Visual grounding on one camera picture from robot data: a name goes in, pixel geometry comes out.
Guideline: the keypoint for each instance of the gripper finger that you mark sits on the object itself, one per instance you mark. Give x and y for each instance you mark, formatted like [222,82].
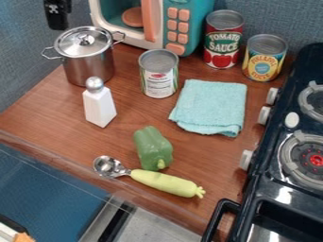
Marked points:
[67,5]
[54,19]

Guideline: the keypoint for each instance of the silver pot lid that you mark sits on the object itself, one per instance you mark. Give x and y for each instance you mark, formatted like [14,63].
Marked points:
[82,42]

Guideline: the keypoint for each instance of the silver pot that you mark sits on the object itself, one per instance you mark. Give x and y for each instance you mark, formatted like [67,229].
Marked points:
[88,67]

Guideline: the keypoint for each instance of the blue cloth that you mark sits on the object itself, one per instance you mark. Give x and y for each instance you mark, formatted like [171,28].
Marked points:
[212,107]

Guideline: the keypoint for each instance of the white salt shaker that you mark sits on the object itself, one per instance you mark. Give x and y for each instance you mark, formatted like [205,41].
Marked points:
[99,107]

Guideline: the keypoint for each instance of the white label can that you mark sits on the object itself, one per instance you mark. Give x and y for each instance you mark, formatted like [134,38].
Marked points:
[159,77]

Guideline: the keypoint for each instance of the toy microwave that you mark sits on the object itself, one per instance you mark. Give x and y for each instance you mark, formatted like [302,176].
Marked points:
[191,25]

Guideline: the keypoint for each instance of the red tomato sauce can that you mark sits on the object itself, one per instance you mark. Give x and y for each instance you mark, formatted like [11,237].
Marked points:
[222,44]

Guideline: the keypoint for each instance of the green toy pepper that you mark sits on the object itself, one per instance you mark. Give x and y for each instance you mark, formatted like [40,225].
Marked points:
[152,149]

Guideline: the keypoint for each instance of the yellow pineapple can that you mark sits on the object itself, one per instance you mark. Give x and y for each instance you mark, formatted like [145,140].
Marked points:
[263,60]

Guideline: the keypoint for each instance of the toy stove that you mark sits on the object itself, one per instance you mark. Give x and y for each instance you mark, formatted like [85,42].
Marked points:
[290,176]

